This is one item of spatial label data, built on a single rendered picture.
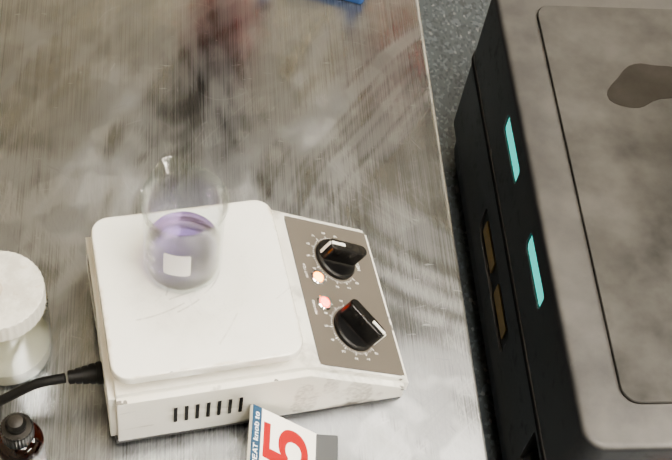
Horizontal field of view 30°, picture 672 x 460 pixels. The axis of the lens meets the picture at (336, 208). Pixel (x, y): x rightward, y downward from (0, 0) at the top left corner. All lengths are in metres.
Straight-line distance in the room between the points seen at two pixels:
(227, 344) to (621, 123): 0.90
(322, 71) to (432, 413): 0.31
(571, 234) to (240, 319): 0.74
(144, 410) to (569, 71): 0.96
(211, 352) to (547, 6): 1.02
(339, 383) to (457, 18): 1.40
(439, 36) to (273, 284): 1.36
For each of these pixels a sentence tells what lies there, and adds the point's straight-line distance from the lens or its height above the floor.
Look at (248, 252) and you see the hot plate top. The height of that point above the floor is 0.84.
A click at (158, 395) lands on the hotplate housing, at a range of 0.79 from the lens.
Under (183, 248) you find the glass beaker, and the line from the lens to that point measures 0.75.
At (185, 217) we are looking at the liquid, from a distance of 0.80.
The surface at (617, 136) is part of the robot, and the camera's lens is 1.58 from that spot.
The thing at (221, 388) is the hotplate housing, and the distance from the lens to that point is 0.79.
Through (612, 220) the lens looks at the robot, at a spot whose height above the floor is 0.37.
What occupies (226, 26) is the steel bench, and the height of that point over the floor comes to 0.75.
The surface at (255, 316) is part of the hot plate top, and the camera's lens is 0.79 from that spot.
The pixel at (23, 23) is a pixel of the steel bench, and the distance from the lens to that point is 1.06.
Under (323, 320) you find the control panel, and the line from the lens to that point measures 0.83.
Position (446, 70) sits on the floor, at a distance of 2.08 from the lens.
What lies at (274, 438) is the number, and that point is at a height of 0.78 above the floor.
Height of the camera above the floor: 1.52
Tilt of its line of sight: 54 degrees down
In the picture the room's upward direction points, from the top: 12 degrees clockwise
